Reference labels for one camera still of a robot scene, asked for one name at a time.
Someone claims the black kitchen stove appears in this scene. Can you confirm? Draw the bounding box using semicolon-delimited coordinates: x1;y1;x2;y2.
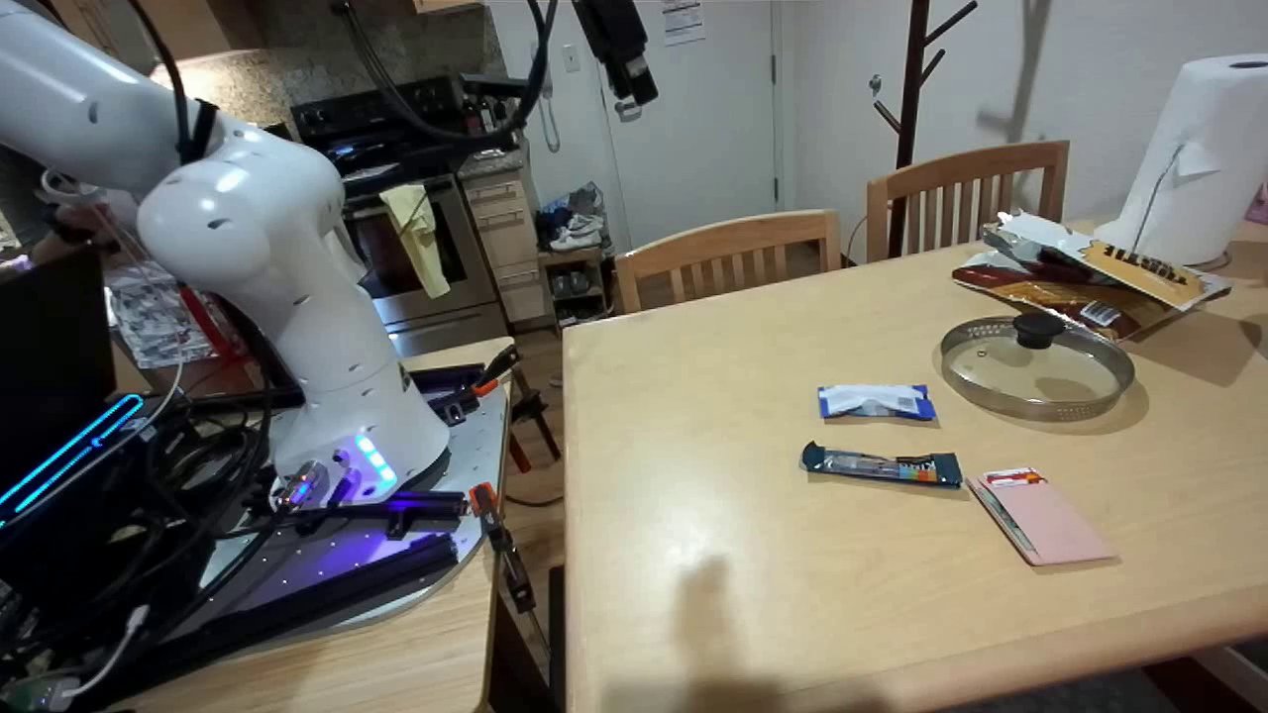
295;91;548;355

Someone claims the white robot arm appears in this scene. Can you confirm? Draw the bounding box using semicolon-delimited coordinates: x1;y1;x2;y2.
0;0;446;505

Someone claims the wooden chair near left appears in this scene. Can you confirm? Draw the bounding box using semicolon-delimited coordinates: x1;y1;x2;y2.
614;210;839;313

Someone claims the wooden chair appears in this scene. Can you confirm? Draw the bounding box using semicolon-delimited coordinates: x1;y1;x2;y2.
614;210;839;313
864;140;1070;260

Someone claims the yellow hanging towel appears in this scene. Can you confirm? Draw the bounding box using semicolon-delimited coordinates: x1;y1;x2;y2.
380;180;450;298

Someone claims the black coat rack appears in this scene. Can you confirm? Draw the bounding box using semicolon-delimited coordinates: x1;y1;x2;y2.
866;0;977;256

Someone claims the dark KIND snack bar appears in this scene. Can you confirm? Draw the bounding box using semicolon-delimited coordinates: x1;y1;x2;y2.
799;443;962;487

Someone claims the wooden chair far right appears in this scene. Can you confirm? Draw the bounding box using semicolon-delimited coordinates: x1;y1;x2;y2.
864;140;1070;260

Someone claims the blue white snack wrapper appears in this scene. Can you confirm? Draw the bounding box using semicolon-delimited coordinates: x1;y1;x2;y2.
816;385;935;422

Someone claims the pink card wallet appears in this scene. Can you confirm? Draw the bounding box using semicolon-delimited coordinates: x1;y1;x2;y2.
970;467;1113;566

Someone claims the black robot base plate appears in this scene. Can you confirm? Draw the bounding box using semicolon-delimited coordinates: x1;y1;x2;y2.
71;492;478;713

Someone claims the glass pot lid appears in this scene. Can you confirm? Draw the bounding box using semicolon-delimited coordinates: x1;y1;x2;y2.
939;313;1135;418

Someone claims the white paper towel roll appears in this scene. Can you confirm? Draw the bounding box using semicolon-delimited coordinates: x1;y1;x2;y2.
1106;56;1268;266

